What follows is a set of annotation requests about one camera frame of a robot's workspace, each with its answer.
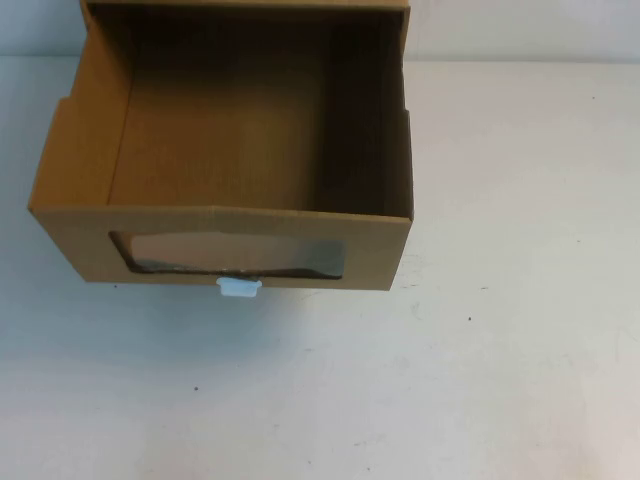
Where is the white plastic drawer handle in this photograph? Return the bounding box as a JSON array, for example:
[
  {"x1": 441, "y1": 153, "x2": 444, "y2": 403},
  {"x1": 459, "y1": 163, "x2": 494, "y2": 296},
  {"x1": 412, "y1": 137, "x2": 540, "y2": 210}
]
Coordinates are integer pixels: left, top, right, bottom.
[{"x1": 215, "y1": 276, "x2": 264, "y2": 301}]

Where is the cardboard drawer with wavy window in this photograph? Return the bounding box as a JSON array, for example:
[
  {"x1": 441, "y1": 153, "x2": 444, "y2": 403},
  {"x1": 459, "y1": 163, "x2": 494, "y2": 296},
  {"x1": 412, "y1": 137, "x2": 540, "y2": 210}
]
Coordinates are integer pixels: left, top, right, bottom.
[{"x1": 27, "y1": 3, "x2": 416, "y2": 300}]

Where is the cardboard shoe box shell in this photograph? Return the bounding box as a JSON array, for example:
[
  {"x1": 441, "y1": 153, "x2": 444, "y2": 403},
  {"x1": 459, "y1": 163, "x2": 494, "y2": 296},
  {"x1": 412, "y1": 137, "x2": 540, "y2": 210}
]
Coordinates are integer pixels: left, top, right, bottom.
[{"x1": 80, "y1": 0, "x2": 413, "y2": 12}]

